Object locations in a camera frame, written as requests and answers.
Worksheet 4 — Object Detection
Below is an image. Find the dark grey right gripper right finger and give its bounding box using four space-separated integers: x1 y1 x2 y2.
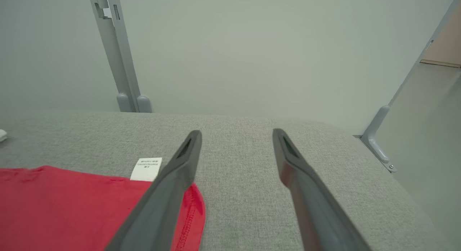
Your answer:
272 128 371 251

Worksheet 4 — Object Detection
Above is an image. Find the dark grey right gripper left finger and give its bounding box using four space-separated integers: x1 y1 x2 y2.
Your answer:
104 130 203 251

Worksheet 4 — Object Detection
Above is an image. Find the red shirt with white sleeves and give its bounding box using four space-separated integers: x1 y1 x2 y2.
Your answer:
0 157 206 251

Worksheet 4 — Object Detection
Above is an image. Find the beige door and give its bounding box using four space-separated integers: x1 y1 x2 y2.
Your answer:
421 12 461 68

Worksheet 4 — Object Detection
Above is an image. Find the grey single partition post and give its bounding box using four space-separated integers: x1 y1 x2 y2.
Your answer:
355 0 461 173

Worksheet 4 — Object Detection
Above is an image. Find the grey double partition post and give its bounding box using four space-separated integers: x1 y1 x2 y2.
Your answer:
88 0 152 113

